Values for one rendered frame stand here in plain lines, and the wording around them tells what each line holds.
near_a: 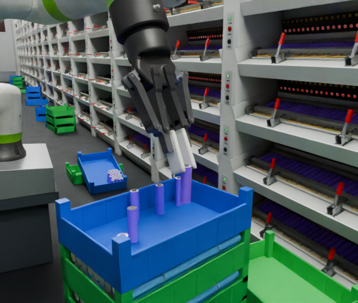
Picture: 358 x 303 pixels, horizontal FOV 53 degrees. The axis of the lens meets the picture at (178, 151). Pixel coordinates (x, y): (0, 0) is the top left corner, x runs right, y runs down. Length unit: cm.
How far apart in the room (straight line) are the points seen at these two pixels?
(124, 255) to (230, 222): 23
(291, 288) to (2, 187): 89
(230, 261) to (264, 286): 29
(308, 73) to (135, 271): 75
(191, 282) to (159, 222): 14
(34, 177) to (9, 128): 19
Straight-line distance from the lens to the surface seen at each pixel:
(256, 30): 137
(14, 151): 134
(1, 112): 129
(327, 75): 104
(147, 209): 78
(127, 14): 61
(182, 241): 58
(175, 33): 198
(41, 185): 126
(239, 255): 72
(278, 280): 101
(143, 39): 60
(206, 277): 67
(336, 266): 122
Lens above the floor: 72
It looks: 15 degrees down
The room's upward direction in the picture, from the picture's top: straight up
